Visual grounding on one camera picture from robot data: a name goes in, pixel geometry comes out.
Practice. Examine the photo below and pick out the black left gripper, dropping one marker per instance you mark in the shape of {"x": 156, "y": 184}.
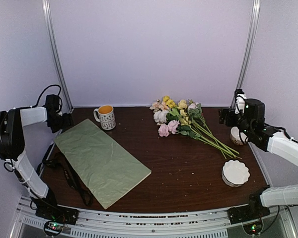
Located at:
{"x": 68, "y": 122}

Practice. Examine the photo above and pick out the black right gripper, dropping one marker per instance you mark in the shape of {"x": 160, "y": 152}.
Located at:
{"x": 222, "y": 115}

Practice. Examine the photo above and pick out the pale yellow flower stem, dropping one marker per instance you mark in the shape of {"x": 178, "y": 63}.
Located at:
{"x": 196, "y": 109}

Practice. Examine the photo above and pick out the pink rose flower stem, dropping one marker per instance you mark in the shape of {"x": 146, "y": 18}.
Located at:
{"x": 174, "y": 127}

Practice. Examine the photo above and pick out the white pink flower stem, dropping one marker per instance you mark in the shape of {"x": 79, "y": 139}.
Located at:
{"x": 161, "y": 116}

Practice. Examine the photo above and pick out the wrapping paper sheet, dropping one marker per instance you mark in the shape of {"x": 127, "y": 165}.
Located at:
{"x": 107, "y": 169}

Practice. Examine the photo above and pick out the peach flower stem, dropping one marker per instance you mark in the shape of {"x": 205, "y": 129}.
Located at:
{"x": 160, "y": 106}

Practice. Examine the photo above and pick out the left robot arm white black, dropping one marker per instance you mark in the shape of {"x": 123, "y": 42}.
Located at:
{"x": 48, "y": 109}

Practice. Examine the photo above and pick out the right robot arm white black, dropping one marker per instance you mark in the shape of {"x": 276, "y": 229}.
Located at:
{"x": 248, "y": 116}

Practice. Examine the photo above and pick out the small white bowl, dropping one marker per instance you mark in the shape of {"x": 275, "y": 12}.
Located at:
{"x": 237, "y": 137}

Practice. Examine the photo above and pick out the patterned mug yellow inside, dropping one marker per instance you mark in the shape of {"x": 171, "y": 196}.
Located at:
{"x": 105, "y": 116}

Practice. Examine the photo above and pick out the scalloped white bowl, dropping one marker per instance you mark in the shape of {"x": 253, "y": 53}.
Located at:
{"x": 235, "y": 173}

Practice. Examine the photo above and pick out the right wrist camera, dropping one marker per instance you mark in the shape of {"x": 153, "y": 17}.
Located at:
{"x": 239, "y": 101}

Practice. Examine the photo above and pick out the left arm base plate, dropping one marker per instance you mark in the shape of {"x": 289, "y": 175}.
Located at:
{"x": 59, "y": 214}

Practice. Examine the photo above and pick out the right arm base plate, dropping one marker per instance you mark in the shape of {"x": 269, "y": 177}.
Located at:
{"x": 244, "y": 214}

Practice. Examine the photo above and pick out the right aluminium frame post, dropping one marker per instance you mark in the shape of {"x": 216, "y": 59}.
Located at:
{"x": 253, "y": 26}

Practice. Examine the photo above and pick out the aluminium frame post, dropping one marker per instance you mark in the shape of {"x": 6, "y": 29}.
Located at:
{"x": 253, "y": 26}
{"x": 55, "y": 53}

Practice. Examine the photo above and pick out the left aluminium frame post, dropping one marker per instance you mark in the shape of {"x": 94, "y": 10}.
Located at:
{"x": 55, "y": 53}

